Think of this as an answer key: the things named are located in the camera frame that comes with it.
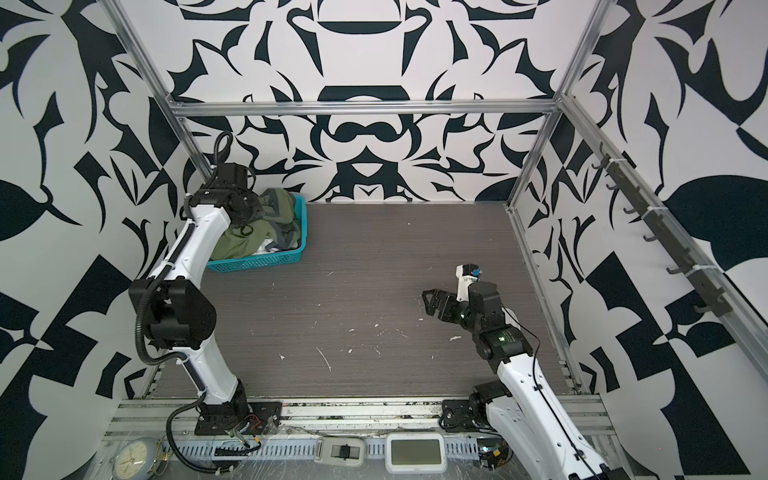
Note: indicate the grey wall hook rack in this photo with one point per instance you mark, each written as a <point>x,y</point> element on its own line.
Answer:
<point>667,231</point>

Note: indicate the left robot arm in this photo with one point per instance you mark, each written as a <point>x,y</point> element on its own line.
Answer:
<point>174,319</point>

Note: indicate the analog clock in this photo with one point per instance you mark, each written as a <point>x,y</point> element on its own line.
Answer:
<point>139,459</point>

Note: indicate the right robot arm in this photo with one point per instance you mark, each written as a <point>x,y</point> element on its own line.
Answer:
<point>519,405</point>

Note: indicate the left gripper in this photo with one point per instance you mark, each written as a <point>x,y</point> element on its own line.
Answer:
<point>259,206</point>

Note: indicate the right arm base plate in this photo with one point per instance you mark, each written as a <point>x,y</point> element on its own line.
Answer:
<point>460,416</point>

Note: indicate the teal plastic basket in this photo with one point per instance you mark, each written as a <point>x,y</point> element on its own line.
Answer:
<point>269,260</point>

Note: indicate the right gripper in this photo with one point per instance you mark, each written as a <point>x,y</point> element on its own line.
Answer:
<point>448,314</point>

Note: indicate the white digital display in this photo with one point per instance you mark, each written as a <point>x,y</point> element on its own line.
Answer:
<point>415,453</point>

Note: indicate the green tank top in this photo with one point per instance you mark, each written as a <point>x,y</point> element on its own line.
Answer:
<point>280,223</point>

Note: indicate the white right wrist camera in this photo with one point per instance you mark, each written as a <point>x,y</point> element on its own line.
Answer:
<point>467,274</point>

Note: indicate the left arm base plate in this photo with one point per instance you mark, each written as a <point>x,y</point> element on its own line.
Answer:
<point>257,418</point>

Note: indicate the white grey tank top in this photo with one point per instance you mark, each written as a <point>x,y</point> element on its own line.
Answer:
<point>268,247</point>

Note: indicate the small green circuit board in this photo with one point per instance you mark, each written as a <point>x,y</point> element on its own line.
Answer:
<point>493,453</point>

